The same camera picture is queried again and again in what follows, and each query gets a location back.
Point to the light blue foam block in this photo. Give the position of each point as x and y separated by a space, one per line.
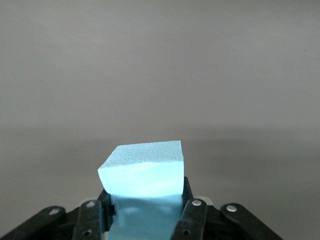
145 175

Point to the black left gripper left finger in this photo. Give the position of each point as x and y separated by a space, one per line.
85 222

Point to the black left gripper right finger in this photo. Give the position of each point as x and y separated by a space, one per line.
200 220

